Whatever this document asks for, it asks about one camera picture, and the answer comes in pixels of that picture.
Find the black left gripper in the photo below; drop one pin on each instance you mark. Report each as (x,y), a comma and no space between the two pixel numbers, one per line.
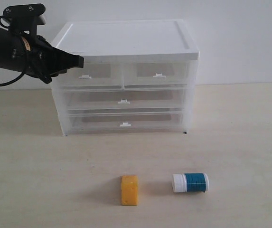
(36,58)

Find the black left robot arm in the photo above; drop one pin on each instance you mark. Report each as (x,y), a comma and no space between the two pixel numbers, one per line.
(3,35)

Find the translucent middle wide drawer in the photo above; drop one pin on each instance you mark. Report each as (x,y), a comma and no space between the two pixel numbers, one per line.
(124,99)

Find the translucent wide drawer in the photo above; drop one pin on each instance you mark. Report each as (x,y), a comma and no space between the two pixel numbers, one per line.
(126,121)
(124,99)

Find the translucent bottom wide drawer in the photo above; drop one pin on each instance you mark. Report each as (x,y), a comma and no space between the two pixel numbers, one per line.
(126,121)

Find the white plastic drawer cabinet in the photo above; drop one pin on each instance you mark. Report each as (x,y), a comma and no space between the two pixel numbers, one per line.
(127,42)

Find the yellow cheese block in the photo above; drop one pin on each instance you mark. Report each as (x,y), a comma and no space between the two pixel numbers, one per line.
(129,190)

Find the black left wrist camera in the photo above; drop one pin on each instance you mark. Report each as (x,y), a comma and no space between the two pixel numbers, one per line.
(21,18)

